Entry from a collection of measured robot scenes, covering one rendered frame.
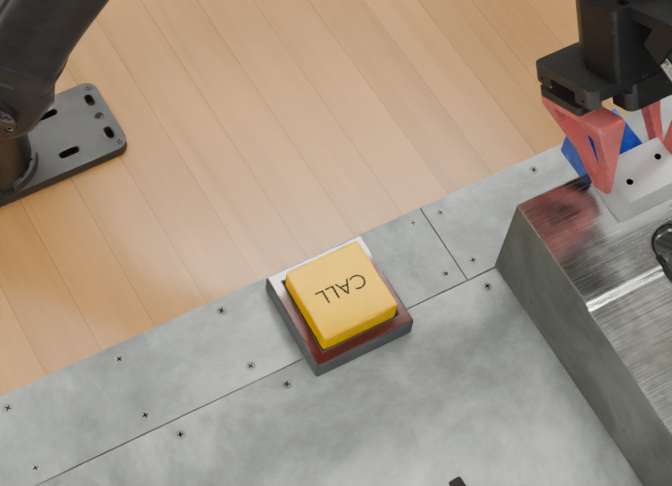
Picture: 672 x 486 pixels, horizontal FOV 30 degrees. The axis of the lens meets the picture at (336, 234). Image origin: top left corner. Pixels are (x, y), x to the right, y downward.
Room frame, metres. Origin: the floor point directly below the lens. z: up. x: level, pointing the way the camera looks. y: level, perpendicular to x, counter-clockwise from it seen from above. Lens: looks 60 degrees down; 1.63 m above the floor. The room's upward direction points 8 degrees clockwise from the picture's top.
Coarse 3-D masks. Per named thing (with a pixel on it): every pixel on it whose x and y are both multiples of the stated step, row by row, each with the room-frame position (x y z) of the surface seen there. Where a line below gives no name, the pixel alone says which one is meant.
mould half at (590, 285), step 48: (576, 192) 0.48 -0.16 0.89; (528, 240) 0.45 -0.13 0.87; (576, 240) 0.45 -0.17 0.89; (624, 240) 0.45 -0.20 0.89; (528, 288) 0.44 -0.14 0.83; (576, 288) 0.41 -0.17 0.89; (624, 288) 0.41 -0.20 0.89; (576, 336) 0.39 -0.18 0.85; (624, 336) 0.38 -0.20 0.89; (576, 384) 0.38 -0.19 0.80; (624, 384) 0.35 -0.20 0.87; (624, 432) 0.34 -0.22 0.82
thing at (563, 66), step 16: (576, 0) 0.55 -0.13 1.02; (576, 48) 0.54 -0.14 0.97; (544, 64) 0.53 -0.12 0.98; (560, 64) 0.52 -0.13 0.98; (576, 64) 0.52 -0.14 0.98; (544, 80) 0.52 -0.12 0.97; (560, 80) 0.51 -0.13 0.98; (576, 80) 0.50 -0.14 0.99; (592, 80) 0.50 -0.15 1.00; (608, 80) 0.50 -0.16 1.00; (640, 80) 0.51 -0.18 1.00; (576, 96) 0.49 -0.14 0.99; (592, 96) 0.49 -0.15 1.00; (608, 96) 0.50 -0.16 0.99
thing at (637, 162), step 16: (624, 128) 0.53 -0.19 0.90; (592, 144) 0.52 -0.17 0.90; (624, 144) 0.52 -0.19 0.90; (640, 144) 0.52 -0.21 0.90; (656, 144) 0.52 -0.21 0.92; (576, 160) 0.51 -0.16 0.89; (624, 160) 0.50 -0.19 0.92; (640, 160) 0.50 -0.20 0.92; (656, 160) 0.50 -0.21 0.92; (624, 176) 0.49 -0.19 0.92; (640, 176) 0.49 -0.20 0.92; (656, 176) 0.49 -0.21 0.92; (624, 192) 0.47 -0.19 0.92; (640, 192) 0.47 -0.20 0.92; (656, 192) 0.48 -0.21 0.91; (608, 208) 0.48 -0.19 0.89; (624, 208) 0.47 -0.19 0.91; (640, 208) 0.47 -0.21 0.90
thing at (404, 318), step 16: (352, 240) 0.46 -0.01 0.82; (320, 256) 0.44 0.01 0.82; (368, 256) 0.45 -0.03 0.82; (288, 304) 0.40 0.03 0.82; (400, 304) 0.41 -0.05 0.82; (400, 320) 0.40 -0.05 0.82; (304, 336) 0.38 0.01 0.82; (368, 336) 0.38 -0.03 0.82; (320, 352) 0.37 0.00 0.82; (336, 352) 0.37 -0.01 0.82
